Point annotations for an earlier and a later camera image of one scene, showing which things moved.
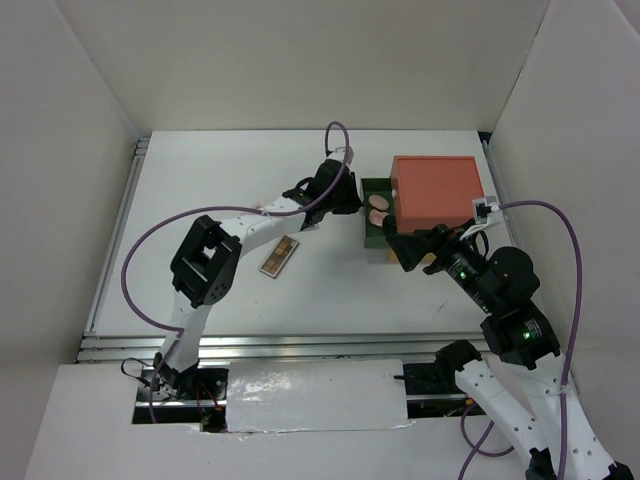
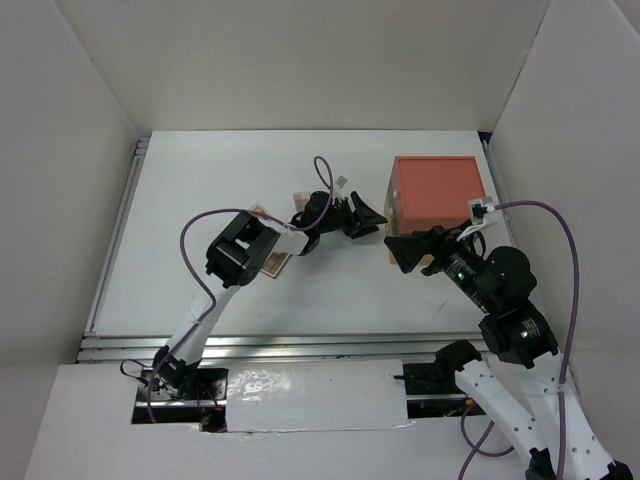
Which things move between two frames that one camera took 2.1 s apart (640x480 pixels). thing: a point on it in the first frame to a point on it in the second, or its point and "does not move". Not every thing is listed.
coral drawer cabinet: x=427 y=191 does not move
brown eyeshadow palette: x=277 y=258 does not move
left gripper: x=354 y=202 to x=363 y=213
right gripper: x=409 y=246 does not move
